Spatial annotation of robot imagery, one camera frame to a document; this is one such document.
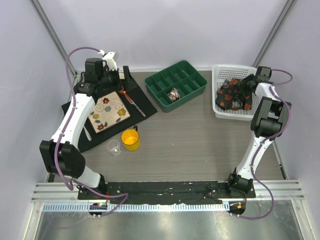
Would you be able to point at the aluminium frame rail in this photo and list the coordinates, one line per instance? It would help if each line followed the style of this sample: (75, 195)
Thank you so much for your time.
(281, 190)

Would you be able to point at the white plastic basket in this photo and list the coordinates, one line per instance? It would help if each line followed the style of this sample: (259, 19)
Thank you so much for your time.
(222, 72)

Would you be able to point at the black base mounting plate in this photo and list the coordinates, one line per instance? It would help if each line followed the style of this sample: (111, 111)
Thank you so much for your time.
(174, 192)

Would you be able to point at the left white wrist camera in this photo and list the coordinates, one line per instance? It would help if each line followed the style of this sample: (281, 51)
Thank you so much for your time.
(110, 59)

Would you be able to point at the rolled tie in tray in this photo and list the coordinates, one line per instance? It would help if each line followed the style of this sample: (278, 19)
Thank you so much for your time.
(174, 95)

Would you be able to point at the black cloth placemat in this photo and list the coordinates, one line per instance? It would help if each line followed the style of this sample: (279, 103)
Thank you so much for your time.
(142, 100)

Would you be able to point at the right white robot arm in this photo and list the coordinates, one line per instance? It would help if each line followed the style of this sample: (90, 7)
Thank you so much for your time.
(270, 120)

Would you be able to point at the yellow plastic mug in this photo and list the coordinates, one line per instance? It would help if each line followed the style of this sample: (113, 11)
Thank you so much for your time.
(130, 138)

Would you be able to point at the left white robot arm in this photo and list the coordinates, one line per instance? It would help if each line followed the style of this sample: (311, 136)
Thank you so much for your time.
(61, 154)

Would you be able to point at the white slotted cable duct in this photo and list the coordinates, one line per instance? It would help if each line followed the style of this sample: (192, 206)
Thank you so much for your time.
(102, 207)

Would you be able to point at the orange handled table knife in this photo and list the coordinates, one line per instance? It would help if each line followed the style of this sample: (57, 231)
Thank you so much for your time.
(129, 99)

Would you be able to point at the clear plastic cup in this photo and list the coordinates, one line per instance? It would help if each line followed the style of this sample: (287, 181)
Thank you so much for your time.
(114, 147)

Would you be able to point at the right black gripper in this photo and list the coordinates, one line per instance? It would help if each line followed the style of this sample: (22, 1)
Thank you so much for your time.
(242, 84)

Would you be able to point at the black orange floral tie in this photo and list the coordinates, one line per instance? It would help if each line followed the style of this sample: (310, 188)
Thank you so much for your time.
(232, 96)

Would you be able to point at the green divided organizer tray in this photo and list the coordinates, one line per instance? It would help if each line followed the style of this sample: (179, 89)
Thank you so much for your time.
(182, 76)

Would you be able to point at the silver fork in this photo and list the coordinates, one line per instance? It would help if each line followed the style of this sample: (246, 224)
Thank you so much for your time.
(88, 136)

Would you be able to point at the square floral ceramic plate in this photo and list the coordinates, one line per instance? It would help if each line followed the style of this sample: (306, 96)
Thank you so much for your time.
(108, 111)

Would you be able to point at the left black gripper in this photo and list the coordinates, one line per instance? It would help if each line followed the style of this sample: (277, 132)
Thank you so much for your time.
(129, 83)

